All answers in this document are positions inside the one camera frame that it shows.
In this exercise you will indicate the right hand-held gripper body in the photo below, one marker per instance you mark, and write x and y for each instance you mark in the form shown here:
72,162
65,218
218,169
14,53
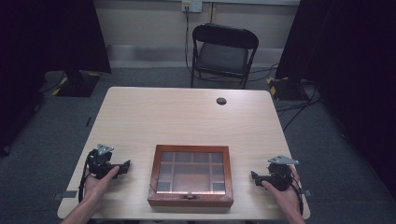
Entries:
280,175

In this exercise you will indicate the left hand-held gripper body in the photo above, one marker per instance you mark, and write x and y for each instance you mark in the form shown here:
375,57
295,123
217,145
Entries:
99,163

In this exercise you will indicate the wooden box with glass lid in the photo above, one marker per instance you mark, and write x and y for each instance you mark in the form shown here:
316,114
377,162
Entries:
191,199

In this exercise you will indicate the person's left hand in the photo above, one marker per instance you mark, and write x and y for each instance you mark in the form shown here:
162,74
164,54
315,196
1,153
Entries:
96,186

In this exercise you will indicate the person's right hand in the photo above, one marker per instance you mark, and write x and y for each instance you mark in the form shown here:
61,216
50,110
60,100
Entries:
285,199

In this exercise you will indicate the grey tape strip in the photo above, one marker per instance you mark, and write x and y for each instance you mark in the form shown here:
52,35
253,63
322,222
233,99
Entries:
67,194
306,193

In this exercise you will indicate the black tape strip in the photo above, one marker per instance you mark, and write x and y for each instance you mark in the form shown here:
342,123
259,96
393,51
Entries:
88,121

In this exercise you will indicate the black stand base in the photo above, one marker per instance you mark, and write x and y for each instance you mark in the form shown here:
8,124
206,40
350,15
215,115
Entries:
286,88
77,85

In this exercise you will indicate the black folding chair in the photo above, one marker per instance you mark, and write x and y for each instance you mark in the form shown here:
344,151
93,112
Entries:
222,56

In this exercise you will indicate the dark curtain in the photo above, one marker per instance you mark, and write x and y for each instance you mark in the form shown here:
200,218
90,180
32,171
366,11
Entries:
351,62
46,46

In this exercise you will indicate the white wall socket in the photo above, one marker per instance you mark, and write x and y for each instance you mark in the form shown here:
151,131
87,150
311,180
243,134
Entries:
192,5

